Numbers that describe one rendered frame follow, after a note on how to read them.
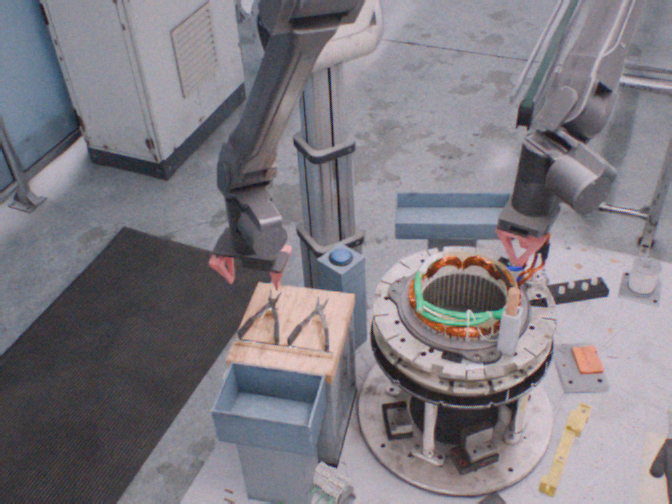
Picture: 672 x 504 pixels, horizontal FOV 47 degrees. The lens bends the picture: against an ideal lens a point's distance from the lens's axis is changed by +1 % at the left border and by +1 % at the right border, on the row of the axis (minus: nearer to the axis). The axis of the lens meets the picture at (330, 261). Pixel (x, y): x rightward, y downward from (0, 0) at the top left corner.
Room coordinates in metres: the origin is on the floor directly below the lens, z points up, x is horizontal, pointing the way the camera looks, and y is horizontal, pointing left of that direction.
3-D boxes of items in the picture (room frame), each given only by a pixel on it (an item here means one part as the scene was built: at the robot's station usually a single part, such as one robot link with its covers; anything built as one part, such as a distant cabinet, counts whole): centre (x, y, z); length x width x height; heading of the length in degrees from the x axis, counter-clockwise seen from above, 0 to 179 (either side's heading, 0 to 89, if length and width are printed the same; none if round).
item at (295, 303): (0.96, 0.08, 1.05); 0.20 x 0.19 x 0.02; 165
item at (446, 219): (1.27, -0.27, 0.92); 0.25 x 0.11 x 0.28; 83
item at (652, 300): (1.27, -0.72, 0.83); 0.09 x 0.09 x 0.10; 64
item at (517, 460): (0.95, -0.23, 0.80); 0.39 x 0.39 x 0.01
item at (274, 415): (0.81, 0.12, 0.92); 0.17 x 0.11 x 0.28; 75
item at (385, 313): (0.95, -0.23, 1.09); 0.32 x 0.32 x 0.01
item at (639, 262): (1.27, -0.72, 0.82); 0.06 x 0.06 x 0.07
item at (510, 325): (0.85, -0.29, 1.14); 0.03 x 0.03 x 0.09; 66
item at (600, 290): (1.27, -0.56, 0.79); 0.15 x 0.05 x 0.02; 97
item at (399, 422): (0.91, -0.11, 0.83); 0.05 x 0.04 x 0.02; 4
